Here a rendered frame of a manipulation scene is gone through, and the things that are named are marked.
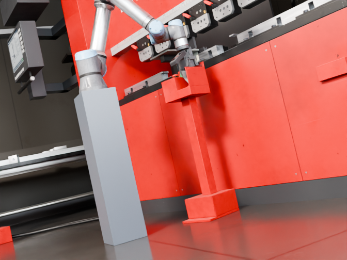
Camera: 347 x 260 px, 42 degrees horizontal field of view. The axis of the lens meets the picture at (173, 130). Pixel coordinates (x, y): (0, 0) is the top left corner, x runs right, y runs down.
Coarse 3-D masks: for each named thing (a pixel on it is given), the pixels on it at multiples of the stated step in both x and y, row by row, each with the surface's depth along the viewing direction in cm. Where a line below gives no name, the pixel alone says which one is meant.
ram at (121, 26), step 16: (144, 0) 318; (160, 0) 305; (176, 0) 293; (112, 16) 351; (128, 16) 335; (160, 16) 307; (176, 16) 295; (112, 32) 354; (128, 32) 338; (144, 32) 323; (128, 48) 347
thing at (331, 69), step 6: (336, 60) 200; (342, 60) 198; (318, 66) 207; (324, 66) 205; (330, 66) 202; (336, 66) 200; (342, 66) 198; (318, 72) 207; (324, 72) 205; (330, 72) 203; (336, 72) 201; (342, 72) 198; (324, 78) 205
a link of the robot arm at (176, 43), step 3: (180, 39) 242; (183, 39) 242; (186, 39) 244; (174, 42) 245; (177, 42) 243; (180, 42) 242; (183, 42) 242; (186, 42) 243; (177, 45) 243; (180, 45) 242; (183, 45) 243
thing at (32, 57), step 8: (24, 24) 333; (32, 24) 336; (24, 32) 332; (32, 32) 335; (8, 40) 364; (24, 40) 331; (32, 40) 334; (8, 48) 368; (24, 48) 331; (32, 48) 333; (40, 48) 336; (24, 56) 334; (32, 56) 332; (40, 56) 335; (24, 64) 337; (32, 64) 331; (40, 64) 334; (16, 72) 359; (24, 72) 341; (32, 72) 345; (16, 80) 363; (24, 80) 365
